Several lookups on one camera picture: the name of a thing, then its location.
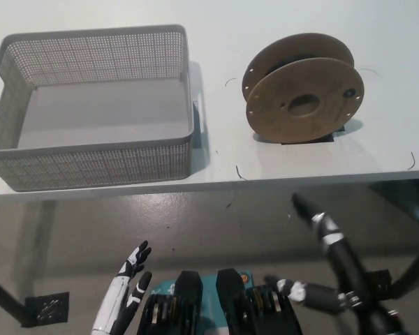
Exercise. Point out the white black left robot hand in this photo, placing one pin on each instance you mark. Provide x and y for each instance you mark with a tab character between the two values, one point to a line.
113	300

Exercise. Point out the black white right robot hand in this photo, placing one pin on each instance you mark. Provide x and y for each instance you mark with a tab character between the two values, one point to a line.
345	268

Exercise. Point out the brown cardboard filament spool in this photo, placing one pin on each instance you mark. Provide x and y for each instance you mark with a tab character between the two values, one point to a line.
272	104

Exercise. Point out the black table foot plate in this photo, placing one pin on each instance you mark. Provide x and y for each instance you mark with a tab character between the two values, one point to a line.
382	284
47	310

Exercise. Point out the black ribbed robot body block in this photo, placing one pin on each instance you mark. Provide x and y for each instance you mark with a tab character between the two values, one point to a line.
230	289
188	289

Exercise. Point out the black tape patch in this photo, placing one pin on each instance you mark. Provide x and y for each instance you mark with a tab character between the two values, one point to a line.
330	139

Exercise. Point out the grey perforated storage basket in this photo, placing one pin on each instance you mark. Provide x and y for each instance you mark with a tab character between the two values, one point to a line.
90	164

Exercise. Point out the black table frame bar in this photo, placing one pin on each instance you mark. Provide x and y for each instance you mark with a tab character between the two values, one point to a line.
405	199

